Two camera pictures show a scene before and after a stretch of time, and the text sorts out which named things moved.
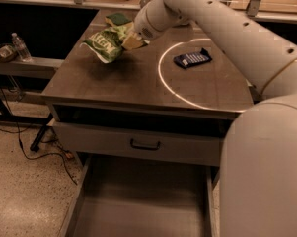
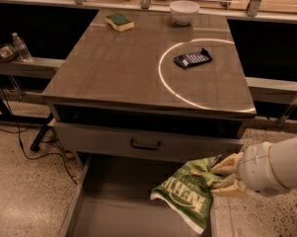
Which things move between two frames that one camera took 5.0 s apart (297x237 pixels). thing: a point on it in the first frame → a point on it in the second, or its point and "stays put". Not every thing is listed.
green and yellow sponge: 119,19 stays put
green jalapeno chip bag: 107,44 → 185,192
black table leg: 36,144 stays put
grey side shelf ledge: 42,68 stays put
